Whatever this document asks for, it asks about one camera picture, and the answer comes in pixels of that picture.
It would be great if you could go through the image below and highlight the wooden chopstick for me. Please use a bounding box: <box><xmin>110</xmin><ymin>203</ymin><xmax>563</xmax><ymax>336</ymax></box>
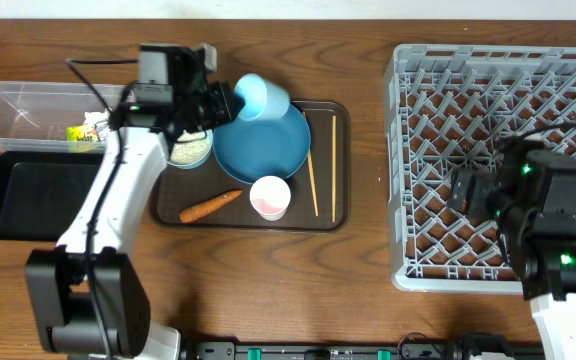
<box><xmin>307</xmin><ymin>132</ymin><xmax>319</xmax><ymax>217</ymax></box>
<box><xmin>331</xmin><ymin>115</ymin><xmax>337</xmax><ymax>223</ymax></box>

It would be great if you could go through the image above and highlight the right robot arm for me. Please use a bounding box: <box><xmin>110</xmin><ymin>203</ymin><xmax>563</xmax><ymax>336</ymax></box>
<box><xmin>447</xmin><ymin>138</ymin><xmax>576</xmax><ymax>359</ymax></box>

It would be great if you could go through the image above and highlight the left wooden chopstick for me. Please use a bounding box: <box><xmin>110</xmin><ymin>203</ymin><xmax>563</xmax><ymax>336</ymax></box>
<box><xmin>307</xmin><ymin>132</ymin><xmax>319</xmax><ymax>217</ymax></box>

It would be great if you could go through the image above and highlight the brown serving tray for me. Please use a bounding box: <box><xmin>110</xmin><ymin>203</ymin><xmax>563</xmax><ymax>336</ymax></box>
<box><xmin>151</xmin><ymin>101</ymin><xmax>350</xmax><ymax>231</ymax></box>

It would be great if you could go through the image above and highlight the clear plastic bin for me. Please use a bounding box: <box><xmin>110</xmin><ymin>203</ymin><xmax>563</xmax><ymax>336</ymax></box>
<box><xmin>0</xmin><ymin>81</ymin><xmax>105</xmax><ymax>153</ymax></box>

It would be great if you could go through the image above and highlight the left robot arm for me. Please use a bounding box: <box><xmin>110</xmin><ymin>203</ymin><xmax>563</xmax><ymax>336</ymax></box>
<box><xmin>25</xmin><ymin>82</ymin><xmax>243</xmax><ymax>359</ymax></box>

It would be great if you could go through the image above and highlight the dark blue bowl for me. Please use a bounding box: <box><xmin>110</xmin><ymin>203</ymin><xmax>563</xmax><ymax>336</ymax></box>
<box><xmin>213</xmin><ymin>105</ymin><xmax>312</xmax><ymax>184</ymax></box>

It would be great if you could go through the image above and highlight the pink cup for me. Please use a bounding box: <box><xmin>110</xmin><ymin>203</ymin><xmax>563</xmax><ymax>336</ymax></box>
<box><xmin>249</xmin><ymin>176</ymin><xmax>291</xmax><ymax>221</ymax></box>

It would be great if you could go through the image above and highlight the orange carrot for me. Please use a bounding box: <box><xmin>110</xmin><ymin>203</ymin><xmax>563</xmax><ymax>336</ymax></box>
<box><xmin>179</xmin><ymin>189</ymin><xmax>242</xmax><ymax>223</ymax></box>

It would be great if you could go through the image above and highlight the right wooden chopstick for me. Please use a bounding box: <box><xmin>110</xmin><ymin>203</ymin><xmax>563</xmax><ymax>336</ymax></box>
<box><xmin>331</xmin><ymin>115</ymin><xmax>337</xmax><ymax>223</ymax></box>

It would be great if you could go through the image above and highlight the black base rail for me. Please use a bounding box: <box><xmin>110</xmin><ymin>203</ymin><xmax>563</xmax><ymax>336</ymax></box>
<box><xmin>177</xmin><ymin>340</ymin><xmax>544</xmax><ymax>360</ymax></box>

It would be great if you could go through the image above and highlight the white napkin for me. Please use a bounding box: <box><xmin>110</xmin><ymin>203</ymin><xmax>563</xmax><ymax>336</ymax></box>
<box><xmin>84</xmin><ymin>110</ymin><xmax>110</xmax><ymax>138</ymax></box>

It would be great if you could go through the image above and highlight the yellow snack wrapper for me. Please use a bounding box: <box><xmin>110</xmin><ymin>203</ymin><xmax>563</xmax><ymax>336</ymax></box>
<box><xmin>66</xmin><ymin>124</ymin><xmax>99</xmax><ymax>145</ymax></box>

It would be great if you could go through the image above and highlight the light blue rice bowl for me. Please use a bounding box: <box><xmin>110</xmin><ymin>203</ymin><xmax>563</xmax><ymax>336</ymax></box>
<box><xmin>168</xmin><ymin>130</ymin><xmax>213</xmax><ymax>169</ymax></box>

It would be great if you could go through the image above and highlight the grey dishwasher rack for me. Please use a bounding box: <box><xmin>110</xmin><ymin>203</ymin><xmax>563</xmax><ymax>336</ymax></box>
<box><xmin>384</xmin><ymin>44</ymin><xmax>576</xmax><ymax>294</ymax></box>

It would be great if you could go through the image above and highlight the light blue cup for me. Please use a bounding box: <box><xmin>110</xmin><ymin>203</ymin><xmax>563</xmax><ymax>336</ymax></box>
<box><xmin>234</xmin><ymin>73</ymin><xmax>290</xmax><ymax>121</ymax></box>

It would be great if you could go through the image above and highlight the black plastic bin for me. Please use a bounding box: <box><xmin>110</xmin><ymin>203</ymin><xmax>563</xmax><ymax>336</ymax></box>
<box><xmin>0</xmin><ymin>151</ymin><xmax>103</xmax><ymax>242</ymax></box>

